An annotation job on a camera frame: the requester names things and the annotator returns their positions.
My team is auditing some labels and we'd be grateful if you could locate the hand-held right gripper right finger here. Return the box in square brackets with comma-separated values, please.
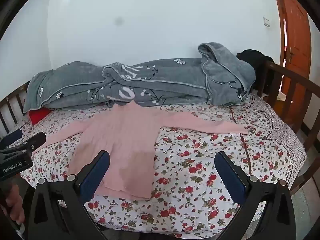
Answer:
[214, 151, 298, 240]

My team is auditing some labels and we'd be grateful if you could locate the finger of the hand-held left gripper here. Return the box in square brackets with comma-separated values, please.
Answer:
[0, 132, 47, 155]
[0, 129, 23, 148]

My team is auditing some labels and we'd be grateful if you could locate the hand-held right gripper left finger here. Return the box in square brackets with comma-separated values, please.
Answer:
[26, 150, 110, 240]

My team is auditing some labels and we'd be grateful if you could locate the pink knitted sweater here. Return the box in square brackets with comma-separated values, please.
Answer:
[32, 102, 248, 201]

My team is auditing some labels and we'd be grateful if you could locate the person's left hand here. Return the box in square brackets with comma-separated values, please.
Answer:
[4, 180, 25, 225]

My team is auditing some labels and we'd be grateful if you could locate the red cloth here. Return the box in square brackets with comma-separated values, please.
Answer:
[28, 107, 53, 125]

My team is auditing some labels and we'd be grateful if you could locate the floral bed sheet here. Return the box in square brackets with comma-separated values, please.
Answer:
[10, 92, 307, 239]

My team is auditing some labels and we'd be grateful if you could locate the grey printed blanket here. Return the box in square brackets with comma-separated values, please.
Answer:
[22, 42, 256, 113]

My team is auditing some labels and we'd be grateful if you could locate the black cloth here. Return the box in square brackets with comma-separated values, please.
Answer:
[236, 49, 275, 90]

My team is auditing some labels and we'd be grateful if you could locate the orange wooden door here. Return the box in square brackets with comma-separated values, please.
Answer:
[271, 0, 312, 128]

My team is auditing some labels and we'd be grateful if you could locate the wooden bed frame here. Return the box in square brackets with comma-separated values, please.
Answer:
[0, 60, 320, 195]

